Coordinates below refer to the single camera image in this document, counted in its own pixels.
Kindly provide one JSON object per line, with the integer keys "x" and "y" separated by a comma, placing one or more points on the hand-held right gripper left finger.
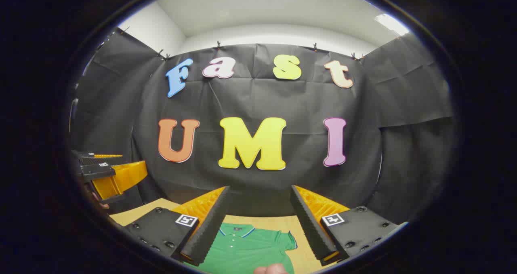
{"x": 210, "y": 225}

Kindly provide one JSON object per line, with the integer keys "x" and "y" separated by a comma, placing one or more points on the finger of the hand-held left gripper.
{"x": 121, "y": 179}
{"x": 101, "y": 160}

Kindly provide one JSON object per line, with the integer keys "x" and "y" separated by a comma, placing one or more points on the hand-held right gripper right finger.
{"x": 309, "y": 225}

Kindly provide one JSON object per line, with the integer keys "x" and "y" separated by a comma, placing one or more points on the green T-shirt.
{"x": 242, "y": 253}

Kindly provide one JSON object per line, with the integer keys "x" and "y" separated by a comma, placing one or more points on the black backdrop cloth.
{"x": 262, "y": 100}

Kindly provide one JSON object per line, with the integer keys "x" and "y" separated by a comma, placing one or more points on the ceiling light panel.
{"x": 391, "y": 24}

